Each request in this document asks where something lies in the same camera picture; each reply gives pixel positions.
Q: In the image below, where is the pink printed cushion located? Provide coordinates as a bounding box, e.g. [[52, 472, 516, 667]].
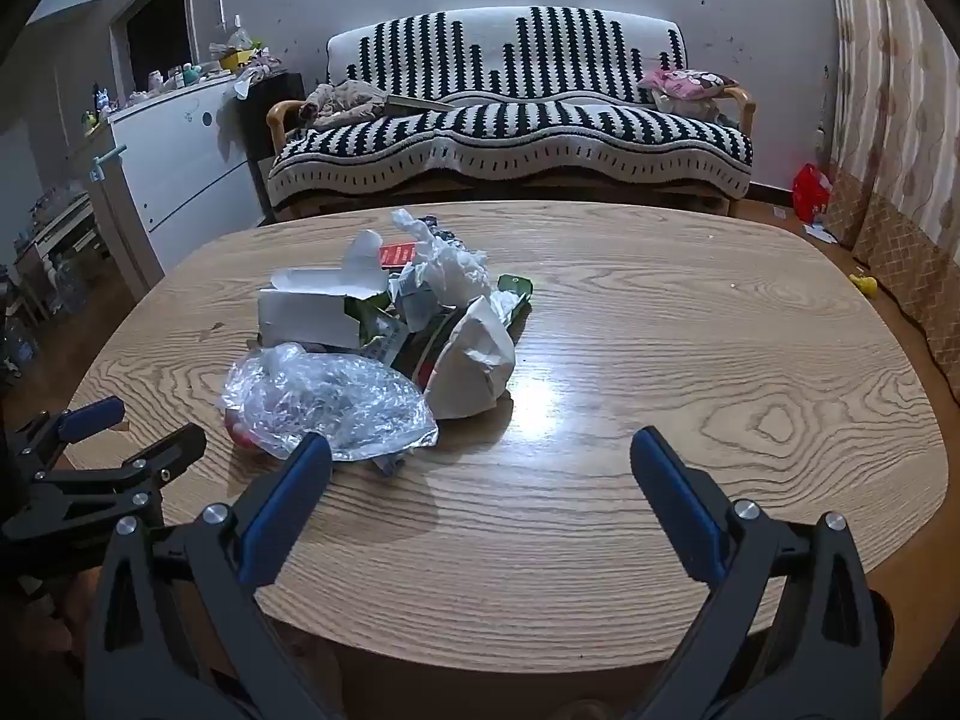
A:
[[637, 66, 740, 102]]

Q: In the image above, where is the white drawer dresser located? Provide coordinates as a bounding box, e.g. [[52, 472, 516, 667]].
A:
[[109, 73, 271, 271]]

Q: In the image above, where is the pale rumpled cloth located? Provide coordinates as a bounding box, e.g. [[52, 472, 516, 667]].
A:
[[232, 52, 283, 100]]

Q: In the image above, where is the red shopping bag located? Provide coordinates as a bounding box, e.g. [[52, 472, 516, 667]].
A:
[[793, 163, 833, 224]]

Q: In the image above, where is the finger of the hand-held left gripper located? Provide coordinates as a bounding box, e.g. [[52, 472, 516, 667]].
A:
[[0, 396, 127, 479], [33, 422, 208, 520]]

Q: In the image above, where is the dark narrow cabinet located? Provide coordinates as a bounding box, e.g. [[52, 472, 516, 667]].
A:
[[238, 73, 305, 162]]

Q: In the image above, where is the beige patterned curtain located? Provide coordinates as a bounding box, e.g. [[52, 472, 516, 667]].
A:
[[821, 0, 960, 391]]

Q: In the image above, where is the white cardboard box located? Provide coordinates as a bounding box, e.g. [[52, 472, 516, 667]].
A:
[[257, 266, 391, 352]]

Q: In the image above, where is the green snack packet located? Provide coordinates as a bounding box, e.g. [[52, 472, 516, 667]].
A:
[[495, 274, 535, 331]]

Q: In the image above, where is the white paper bag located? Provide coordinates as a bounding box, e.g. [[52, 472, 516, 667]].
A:
[[424, 296, 518, 421]]

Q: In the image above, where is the black white striped sofa blanket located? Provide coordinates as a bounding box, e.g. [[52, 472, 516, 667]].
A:
[[268, 6, 753, 208]]

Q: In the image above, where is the beige crumpled cloth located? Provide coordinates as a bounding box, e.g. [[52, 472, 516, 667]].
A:
[[298, 80, 391, 128]]

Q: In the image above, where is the green white snack wrapper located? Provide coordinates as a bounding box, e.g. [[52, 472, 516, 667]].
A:
[[345, 292, 451, 383]]

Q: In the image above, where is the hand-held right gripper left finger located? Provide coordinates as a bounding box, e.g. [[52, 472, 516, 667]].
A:
[[84, 431, 353, 720]]

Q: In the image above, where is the flat grey book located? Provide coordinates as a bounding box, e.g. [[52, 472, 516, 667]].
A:
[[384, 92, 455, 115]]

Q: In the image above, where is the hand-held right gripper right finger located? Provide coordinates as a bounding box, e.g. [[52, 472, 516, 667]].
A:
[[628, 426, 886, 720]]

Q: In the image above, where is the row of small bottles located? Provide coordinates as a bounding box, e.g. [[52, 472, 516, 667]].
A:
[[126, 64, 218, 103]]

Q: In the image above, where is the red ribbon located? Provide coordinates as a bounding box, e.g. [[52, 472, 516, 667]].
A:
[[223, 409, 278, 455]]

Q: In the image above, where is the white grey folded cloth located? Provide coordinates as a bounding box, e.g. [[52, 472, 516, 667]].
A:
[[654, 92, 740, 125]]

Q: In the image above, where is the white curled paper scrap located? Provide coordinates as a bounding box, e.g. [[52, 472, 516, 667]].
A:
[[341, 230, 387, 290]]

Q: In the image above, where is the white low rack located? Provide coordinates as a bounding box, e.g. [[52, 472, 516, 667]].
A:
[[11, 193, 102, 297]]

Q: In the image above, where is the wooden frame sofa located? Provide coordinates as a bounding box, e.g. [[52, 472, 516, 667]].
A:
[[266, 6, 755, 222]]

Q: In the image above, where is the white tissue paper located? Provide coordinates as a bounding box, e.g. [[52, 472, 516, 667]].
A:
[[390, 208, 496, 316]]

